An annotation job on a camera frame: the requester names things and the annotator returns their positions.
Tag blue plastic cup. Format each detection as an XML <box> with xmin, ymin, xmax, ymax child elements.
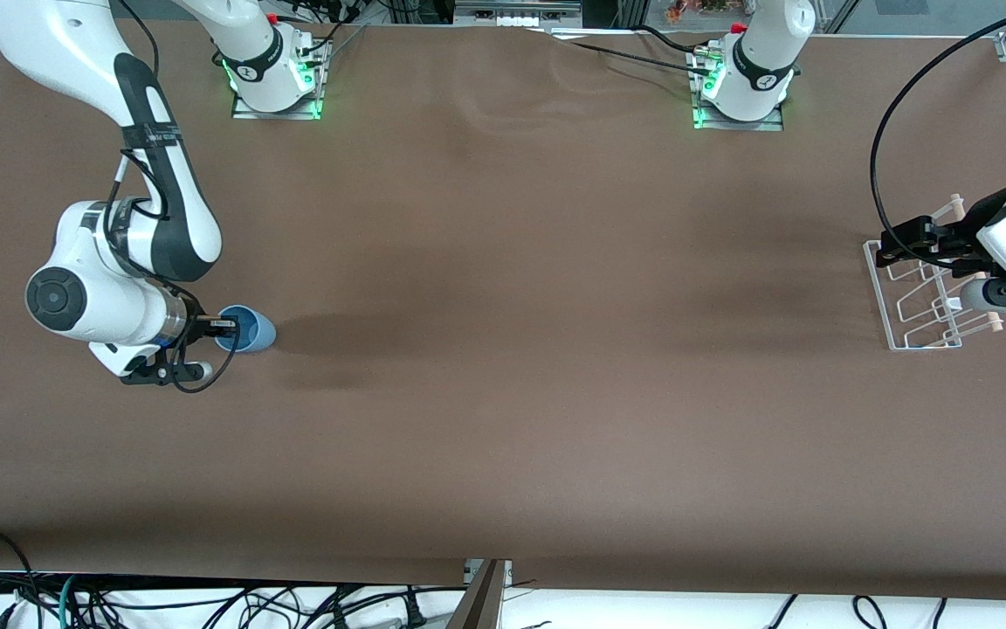
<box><xmin>215</xmin><ymin>304</ymin><xmax>278</xmax><ymax>355</ymax></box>

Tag brown table cover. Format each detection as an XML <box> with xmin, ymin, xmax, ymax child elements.
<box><xmin>0</xmin><ymin>17</ymin><xmax>1006</xmax><ymax>604</ymax></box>

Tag grey power strip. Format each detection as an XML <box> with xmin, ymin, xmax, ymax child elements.
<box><xmin>453</xmin><ymin>0</ymin><xmax>584</xmax><ymax>29</ymax></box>

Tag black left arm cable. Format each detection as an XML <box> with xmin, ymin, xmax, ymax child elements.
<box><xmin>871</xmin><ymin>0</ymin><xmax>1006</xmax><ymax>256</ymax></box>

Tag white wire rack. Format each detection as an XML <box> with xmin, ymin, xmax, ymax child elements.
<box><xmin>863</xmin><ymin>194</ymin><xmax>1006</xmax><ymax>352</ymax></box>

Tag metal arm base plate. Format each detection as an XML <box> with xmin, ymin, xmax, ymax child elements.
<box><xmin>231</xmin><ymin>39</ymin><xmax>323</xmax><ymax>121</ymax></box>
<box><xmin>692</xmin><ymin>48</ymin><xmax>785</xmax><ymax>132</ymax></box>

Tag black table cable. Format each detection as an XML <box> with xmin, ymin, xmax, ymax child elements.
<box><xmin>638</xmin><ymin>24</ymin><xmax>701</xmax><ymax>55</ymax></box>
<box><xmin>554</xmin><ymin>37</ymin><xmax>713</xmax><ymax>75</ymax></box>

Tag metal frame strut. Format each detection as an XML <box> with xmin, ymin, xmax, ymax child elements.
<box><xmin>446</xmin><ymin>559</ymin><xmax>513</xmax><ymax>629</ymax></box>

